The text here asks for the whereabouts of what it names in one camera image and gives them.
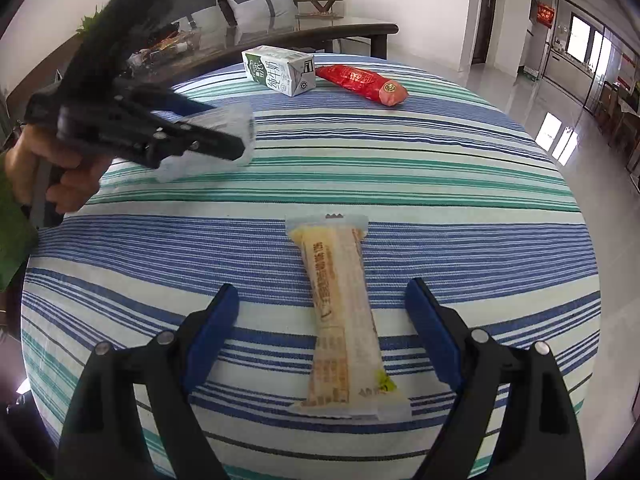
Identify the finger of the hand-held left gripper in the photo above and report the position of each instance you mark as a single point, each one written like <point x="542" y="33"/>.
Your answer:
<point x="175" y="104"/>
<point x="215" y="145"/>

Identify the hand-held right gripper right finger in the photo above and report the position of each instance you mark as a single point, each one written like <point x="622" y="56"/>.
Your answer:
<point x="435" y="337"/>

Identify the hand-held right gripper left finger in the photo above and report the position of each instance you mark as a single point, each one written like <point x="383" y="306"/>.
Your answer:
<point x="210" y="342"/>

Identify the clear plastic box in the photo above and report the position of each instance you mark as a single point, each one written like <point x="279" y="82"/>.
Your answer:
<point x="235" y="120"/>

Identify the cream bread packet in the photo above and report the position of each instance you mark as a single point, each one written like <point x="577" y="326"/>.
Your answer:
<point x="340" y="320"/>

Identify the person's left forearm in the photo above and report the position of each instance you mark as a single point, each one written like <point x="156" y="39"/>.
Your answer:
<point x="12" y="245"/>

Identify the person's left hand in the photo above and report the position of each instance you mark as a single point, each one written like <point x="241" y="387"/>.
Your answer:
<point x="70" y="185"/>

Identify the green white milk carton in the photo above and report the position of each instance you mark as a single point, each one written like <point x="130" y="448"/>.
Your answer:
<point x="272" y="67"/>

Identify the blue green striped tablecloth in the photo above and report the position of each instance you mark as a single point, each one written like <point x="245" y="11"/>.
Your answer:
<point x="450" y="185"/>

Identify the red sausage packet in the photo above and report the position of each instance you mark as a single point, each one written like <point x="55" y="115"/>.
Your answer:
<point x="360" y="80"/>

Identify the wooden sofa with cushions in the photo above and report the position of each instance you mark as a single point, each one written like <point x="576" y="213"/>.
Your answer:
<point x="350" y="28"/>

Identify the wooden dining table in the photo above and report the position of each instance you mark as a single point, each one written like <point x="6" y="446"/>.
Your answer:
<point x="620" y="115"/>

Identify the dark wooden door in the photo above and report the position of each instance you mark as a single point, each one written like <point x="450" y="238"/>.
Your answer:
<point x="485" y="10"/>

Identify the red wall decoration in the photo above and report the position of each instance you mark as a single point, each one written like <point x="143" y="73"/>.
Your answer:
<point x="545" y="15"/>

